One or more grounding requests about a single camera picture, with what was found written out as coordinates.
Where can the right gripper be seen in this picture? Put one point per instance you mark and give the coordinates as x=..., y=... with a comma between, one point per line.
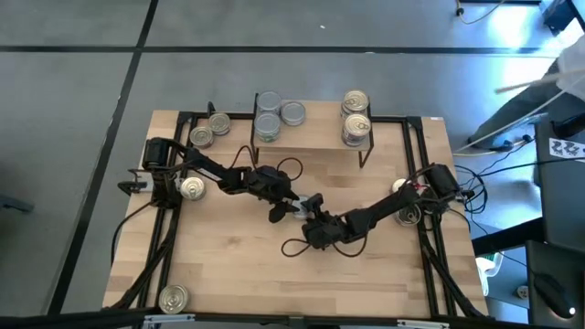
x=324, y=230

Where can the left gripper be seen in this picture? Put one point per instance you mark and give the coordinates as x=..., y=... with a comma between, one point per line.
x=269, y=183

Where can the blue pink salmon can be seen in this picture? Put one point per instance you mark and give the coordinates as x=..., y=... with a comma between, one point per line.
x=355, y=100
x=193, y=188
x=356, y=126
x=398, y=185
x=201, y=136
x=173, y=299
x=219, y=123
x=407, y=219

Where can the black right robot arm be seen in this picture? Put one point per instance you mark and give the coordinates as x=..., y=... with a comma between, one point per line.
x=388, y=205

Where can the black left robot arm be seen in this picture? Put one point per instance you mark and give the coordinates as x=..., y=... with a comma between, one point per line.
x=205, y=166

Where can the wooden shelf black metal legs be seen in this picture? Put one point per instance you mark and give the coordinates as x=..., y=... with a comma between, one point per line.
x=320, y=134

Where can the black aluminium crossbar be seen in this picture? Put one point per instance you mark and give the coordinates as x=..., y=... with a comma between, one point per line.
x=292, y=321

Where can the black connector box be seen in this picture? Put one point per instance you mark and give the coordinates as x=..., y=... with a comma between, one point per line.
x=457, y=194

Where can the black clamp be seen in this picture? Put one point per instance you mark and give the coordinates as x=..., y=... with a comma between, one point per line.
x=130, y=186

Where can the white plastic bag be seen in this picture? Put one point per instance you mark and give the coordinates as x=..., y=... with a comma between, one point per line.
x=489, y=269

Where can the black diagonal bar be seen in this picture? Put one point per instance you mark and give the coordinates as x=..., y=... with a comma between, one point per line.
x=507, y=236

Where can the person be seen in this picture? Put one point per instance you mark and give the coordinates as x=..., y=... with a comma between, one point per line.
x=516, y=114

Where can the white power socket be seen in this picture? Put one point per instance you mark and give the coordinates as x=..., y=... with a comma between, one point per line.
x=522, y=290

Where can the pale wooden stick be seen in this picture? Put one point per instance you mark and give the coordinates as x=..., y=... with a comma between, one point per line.
x=525, y=84

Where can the black desk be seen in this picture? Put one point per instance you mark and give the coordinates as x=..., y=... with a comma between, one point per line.
x=544, y=315
x=560, y=192

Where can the black computer mouse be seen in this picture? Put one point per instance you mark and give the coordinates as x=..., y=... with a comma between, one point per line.
x=555, y=294

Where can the white marker paper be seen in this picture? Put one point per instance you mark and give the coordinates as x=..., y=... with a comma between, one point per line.
x=566, y=148

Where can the black stand base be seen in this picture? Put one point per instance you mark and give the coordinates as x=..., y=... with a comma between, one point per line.
x=569, y=125

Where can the blue box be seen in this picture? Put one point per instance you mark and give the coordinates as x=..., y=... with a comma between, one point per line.
x=555, y=16

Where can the black metal table frame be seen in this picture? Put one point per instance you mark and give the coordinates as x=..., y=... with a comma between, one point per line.
x=413, y=122

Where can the silver bracket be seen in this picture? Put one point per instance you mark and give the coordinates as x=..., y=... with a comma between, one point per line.
x=163, y=319
x=422, y=324

